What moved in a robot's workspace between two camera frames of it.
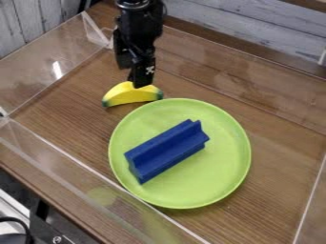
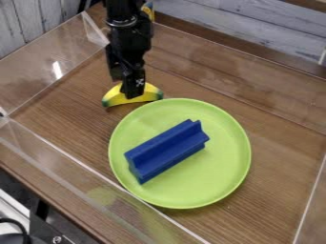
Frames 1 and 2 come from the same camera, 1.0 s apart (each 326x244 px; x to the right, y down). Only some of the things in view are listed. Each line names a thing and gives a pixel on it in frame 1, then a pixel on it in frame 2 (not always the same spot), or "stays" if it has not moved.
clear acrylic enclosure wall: x=55 y=200 stays
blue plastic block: x=166 y=150 stays
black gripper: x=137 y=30 to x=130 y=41
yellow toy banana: x=125 y=92 stays
